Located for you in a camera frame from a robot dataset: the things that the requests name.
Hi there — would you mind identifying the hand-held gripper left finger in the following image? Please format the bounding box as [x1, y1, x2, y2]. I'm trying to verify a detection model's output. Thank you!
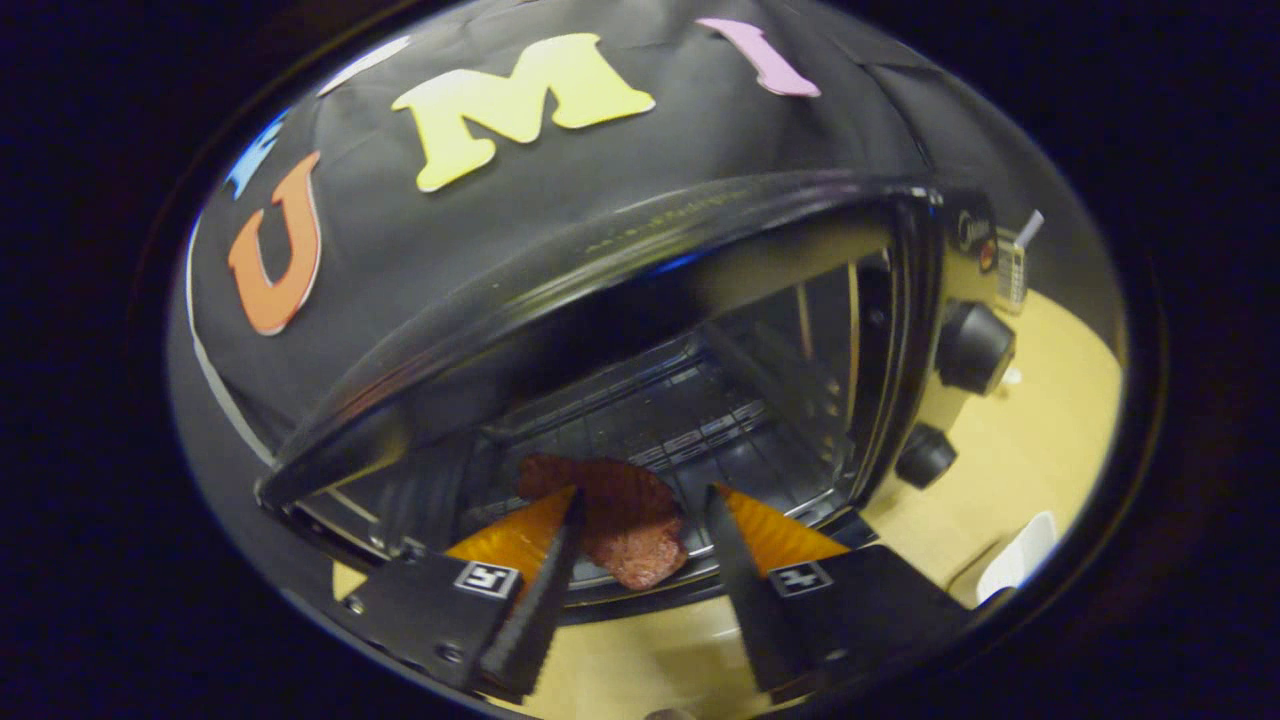
[340, 487, 589, 701]

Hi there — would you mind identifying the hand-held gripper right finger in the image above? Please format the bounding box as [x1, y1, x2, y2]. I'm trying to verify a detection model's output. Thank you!
[705, 484, 976, 696]

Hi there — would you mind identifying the wire mesh utensil holder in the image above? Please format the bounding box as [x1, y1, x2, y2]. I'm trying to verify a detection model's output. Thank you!
[995, 237, 1031, 316]

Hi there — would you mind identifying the black toaster oven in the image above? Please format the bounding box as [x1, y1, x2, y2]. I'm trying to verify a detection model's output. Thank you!
[255, 170, 1021, 627]

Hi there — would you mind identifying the brown meat piece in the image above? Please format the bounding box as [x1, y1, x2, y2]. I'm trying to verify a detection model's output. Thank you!
[517, 453, 691, 591]

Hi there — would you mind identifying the white rectangular tray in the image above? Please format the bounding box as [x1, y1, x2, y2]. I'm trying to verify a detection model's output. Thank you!
[975, 511, 1059, 605]

